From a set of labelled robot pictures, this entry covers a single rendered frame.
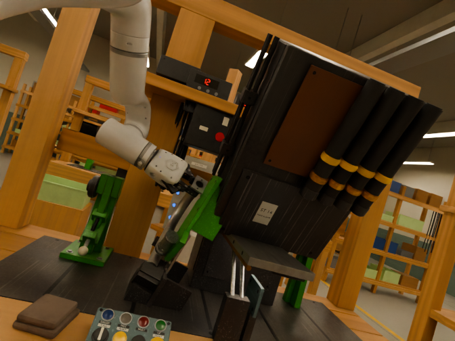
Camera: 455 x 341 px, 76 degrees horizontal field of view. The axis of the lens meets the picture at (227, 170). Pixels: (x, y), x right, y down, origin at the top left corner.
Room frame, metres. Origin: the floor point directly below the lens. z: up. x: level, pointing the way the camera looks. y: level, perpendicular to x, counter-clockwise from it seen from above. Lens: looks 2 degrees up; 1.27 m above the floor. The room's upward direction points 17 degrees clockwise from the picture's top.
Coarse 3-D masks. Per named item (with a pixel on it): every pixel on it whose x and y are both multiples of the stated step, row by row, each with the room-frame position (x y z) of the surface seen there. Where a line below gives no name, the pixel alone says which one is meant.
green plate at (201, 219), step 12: (216, 180) 0.79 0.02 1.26; (204, 192) 0.84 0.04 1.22; (216, 192) 0.79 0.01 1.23; (204, 204) 0.77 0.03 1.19; (192, 216) 0.79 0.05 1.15; (204, 216) 0.79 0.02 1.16; (216, 216) 0.79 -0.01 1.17; (180, 228) 0.86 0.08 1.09; (192, 228) 0.78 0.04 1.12; (204, 228) 0.79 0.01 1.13; (216, 228) 0.80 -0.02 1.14
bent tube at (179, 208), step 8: (192, 184) 0.86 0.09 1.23; (200, 184) 0.90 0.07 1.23; (200, 192) 0.86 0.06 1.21; (184, 200) 0.93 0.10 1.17; (176, 208) 0.94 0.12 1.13; (184, 208) 0.94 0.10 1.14; (176, 216) 0.93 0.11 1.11; (168, 224) 0.90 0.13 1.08; (176, 224) 0.92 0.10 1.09; (152, 256) 0.81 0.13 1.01; (160, 256) 0.82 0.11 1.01; (152, 264) 0.82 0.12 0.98
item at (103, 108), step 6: (90, 102) 7.08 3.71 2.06; (90, 108) 7.42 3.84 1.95; (96, 108) 7.02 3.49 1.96; (102, 108) 7.10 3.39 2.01; (108, 108) 7.17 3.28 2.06; (114, 114) 7.13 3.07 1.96; (120, 114) 7.20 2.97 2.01; (96, 120) 7.15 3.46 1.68; (198, 150) 7.72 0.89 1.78; (72, 162) 7.42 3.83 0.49; (84, 162) 7.05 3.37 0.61
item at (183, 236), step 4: (184, 232) 0.76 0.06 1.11; (180, 236) 0.76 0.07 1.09; (184, 236) 0.75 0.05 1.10; (180, 240) 0.74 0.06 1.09; (184, 240) 0.75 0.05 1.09; (176, 244) 0.75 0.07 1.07; (180, 244) 0.74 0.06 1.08; (184, 244) 0.74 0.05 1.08; (172, 248) 0.77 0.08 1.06; (176, 248) 0.76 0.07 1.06; (180, 248) 0.75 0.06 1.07; (168, 252) 0.79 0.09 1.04; (172, 252) 0.77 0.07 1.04; (176, 252) 0.77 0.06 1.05; (168, 256) 0.79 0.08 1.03; (172, 256) 0.78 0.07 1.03; (168, 260) 0.80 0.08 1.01
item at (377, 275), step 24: (408, 192) 5.83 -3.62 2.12; (384, 216) 5.70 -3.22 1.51; (432, 216) 5.89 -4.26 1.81; (336, 240) 5.40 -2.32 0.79; (384, 240) 5.76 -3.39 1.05; (432, 240) 5.98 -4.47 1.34; (312, 264) 5.87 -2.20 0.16; (336, 264) 5.53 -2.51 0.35; (408, 264) 6.44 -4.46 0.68; (408, 288) 5.93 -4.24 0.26
